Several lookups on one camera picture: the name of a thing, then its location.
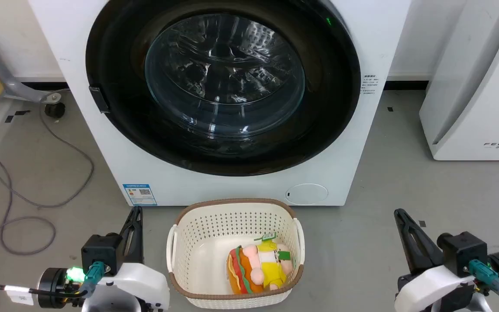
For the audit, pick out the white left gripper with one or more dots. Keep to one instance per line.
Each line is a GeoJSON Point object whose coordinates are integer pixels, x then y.
{"type": "Point", "coordinates": [139, 284]}

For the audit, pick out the grey metal furniture leg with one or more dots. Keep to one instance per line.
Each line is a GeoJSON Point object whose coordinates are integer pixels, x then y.
{"type": "Point", "coordinates": [11, 80]}

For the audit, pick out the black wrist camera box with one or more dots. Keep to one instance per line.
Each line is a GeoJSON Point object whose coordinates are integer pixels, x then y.
{"type": "Point", "coordinates": [100, 251]}
{"type": "Point", "coordinates": [464, 253]}

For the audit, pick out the white front-load washing machine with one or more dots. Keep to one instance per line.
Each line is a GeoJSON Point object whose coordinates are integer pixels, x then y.
{"type": "Point", "coordinates": [388, 34]}

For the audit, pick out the white air purifier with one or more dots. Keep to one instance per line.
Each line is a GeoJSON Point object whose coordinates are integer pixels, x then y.
{"type": "Point", "coordinates": [479, 86]}

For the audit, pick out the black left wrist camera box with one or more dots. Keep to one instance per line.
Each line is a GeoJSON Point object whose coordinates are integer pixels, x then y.
{"type": "Point", "coordinates": [100, 251]}

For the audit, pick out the white laundry basket brown rim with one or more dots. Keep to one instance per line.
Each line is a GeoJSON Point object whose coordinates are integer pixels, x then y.
{"type": "Point", "coordinates": [202, 247]}

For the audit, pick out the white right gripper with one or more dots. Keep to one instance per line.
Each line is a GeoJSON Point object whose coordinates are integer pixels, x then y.
{"type": "Point", "coordinates": [427, 288]}

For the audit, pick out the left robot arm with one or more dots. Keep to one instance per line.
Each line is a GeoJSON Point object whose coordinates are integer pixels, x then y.
{"type": "Point", "coordinates": [54, 286]}

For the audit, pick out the black round washer door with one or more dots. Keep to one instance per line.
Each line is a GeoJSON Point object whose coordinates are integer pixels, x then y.
{"type": "Point", "coordinates": [319, 130]}

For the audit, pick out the hamburger plush toy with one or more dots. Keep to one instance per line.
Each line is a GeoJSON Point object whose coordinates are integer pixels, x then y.
{"type": "Point", "coordinates": [258, 268]}

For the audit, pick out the black caster wheel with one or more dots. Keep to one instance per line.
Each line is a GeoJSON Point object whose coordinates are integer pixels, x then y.
{"type": "Point", "coordinates": [54, 109]}

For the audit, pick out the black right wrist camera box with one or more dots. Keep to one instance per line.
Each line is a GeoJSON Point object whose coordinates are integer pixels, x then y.
{"type": "Point", "coordinates": [464, 253]}

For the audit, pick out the round white filter cover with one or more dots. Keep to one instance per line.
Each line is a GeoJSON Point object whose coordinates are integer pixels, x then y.
{"type": "Point", "coordinates": [308, 193]}

